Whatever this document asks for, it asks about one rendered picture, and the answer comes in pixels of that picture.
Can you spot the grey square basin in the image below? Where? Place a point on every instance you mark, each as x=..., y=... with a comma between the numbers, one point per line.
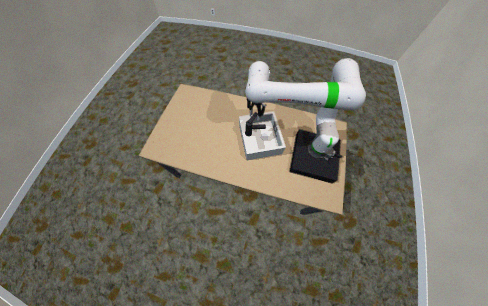
x=263, y=142

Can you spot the black mixer tap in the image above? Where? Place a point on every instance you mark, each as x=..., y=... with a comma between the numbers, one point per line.
x=249, y=127

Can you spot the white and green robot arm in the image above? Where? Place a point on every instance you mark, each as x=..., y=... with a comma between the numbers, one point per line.
x=346, y=93

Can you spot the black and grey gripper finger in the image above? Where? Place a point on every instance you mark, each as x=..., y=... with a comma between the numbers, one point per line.
x=250, y=107
x=260, y=111

